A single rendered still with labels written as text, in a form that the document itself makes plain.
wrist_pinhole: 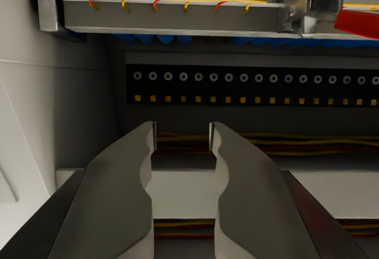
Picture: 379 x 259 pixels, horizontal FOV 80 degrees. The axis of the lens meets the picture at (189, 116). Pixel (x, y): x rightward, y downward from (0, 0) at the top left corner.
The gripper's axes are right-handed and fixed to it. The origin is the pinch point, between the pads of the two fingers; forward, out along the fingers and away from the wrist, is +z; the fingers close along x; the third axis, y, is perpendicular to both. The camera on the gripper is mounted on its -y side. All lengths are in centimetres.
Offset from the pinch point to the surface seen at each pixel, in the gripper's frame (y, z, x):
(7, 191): 7.7, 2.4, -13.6
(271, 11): -5.5, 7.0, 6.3
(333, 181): 7.8, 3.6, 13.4
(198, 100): 6.6, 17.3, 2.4
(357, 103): 6.5, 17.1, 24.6
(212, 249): 32.9, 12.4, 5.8
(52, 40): -2.7, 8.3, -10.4
